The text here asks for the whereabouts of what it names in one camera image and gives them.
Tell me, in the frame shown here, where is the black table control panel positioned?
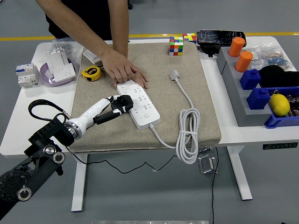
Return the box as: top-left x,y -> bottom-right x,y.
263,142 -> 299,150

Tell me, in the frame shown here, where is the white circuit breaker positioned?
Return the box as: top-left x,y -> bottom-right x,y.
15,63 -> 40,89

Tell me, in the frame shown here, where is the clear bag of small parts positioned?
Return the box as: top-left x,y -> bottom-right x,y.
246,43 -> 292,72

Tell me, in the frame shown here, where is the white power strip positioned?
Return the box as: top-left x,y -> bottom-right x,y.
116,80 -> 161,130

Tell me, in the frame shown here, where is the black floor cable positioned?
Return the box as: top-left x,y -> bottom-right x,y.
197,147 -> 220,224

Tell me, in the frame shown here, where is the white blank switch plate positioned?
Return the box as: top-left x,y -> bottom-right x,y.
45,51 -> 70,75

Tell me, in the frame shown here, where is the clear bag of screws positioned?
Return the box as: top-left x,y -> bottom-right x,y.
38,36 -> 85,68

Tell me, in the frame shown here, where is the yellow tape measure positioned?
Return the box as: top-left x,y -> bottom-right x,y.
81,65 -> 102,82

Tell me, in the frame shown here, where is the white table leg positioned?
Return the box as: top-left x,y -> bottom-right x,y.
71,153 -> 89,212
227,146 -> 253,201

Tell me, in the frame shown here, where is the white wall socket panel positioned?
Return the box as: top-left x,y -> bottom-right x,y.
53,64 -> 77,83

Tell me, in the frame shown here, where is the blue plastic block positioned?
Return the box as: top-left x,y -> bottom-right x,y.
247,87 -> 271,111
240,69 -> 262,91

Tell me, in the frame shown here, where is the orange cylinder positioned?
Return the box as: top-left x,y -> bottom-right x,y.
235,51 -> 254,73
228,36 -> 246,58

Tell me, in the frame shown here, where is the dark circuit board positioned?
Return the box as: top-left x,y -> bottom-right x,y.
268,89 -> 299,118

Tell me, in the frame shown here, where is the person's right hand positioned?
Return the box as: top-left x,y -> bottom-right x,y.
100,50 -> 138,83

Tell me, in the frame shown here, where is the blue plastic bin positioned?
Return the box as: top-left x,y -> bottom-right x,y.
264,86 -> 299,129

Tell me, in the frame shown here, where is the person's left hand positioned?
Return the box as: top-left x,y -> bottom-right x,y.
114,69 -> 150,90

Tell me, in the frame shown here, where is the white power strip cord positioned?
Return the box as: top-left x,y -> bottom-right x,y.
149,69 -> 201,165

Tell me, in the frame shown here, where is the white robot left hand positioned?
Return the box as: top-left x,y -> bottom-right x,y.
71,95 -> 129,132

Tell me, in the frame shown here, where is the white wall switch panel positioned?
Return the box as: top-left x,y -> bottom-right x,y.
83,49 -> 103,65

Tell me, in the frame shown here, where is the purple bowl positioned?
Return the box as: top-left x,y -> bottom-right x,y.
39,58 -> 78,87

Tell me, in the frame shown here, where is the grey-brown fabric mat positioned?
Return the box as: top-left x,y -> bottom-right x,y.
70,42 -> 222,154

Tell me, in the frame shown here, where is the grey stepped block holder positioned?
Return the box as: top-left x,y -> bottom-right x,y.
216,46 -> 274,128

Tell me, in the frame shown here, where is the yellow lemon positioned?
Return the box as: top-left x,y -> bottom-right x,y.
268,93 -> 291,117

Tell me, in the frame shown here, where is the person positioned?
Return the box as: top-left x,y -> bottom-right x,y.
44,0 -> 130,42

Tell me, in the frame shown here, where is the black plastic-wrapped device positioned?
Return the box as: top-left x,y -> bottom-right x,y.
196,29 -> 247,58

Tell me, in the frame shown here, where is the multicoloured puzzle cube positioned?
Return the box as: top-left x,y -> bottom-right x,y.
169,36 -> 185,56
182,33 -> 198,44

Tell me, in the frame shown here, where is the black power adapter plug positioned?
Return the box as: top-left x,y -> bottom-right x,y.
111,94 -> 134,114

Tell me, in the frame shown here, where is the thin black adapter cord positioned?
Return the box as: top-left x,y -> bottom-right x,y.
66,146 -> 178,175

